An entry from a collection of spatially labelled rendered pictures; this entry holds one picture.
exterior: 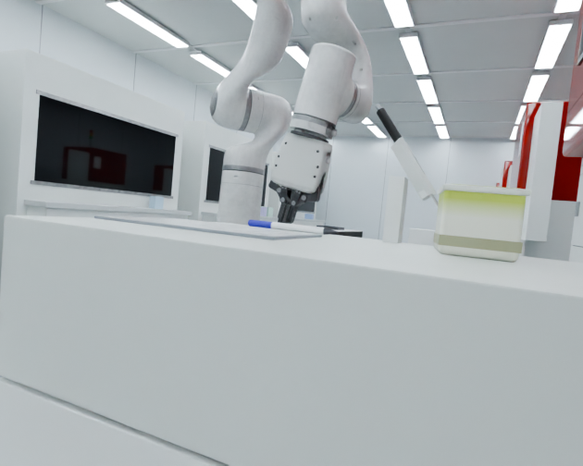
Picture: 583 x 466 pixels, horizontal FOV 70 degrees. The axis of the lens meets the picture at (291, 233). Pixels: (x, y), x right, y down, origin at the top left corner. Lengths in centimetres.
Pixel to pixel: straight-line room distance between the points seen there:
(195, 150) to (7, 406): 497
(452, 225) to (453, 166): 838
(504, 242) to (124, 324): 33
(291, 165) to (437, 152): 812
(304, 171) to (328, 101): 13
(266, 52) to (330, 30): 31
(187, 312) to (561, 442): 22
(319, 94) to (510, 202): 44
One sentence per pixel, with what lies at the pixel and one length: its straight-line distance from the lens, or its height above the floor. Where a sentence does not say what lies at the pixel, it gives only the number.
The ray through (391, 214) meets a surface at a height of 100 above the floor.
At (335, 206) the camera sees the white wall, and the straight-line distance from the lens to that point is 916.
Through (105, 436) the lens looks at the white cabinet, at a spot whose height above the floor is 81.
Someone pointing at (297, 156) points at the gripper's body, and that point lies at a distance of 78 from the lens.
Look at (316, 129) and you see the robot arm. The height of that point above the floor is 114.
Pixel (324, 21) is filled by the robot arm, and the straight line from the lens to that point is 87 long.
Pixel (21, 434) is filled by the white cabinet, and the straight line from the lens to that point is 47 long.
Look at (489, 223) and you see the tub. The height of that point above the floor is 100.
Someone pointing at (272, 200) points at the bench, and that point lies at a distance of 718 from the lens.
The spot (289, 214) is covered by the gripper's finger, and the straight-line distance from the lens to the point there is 80.
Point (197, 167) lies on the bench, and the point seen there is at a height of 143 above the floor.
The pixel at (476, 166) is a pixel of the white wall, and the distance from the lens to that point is 878.
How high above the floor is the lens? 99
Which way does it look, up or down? 3 degrees down
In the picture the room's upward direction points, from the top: 5 degrees clockwise
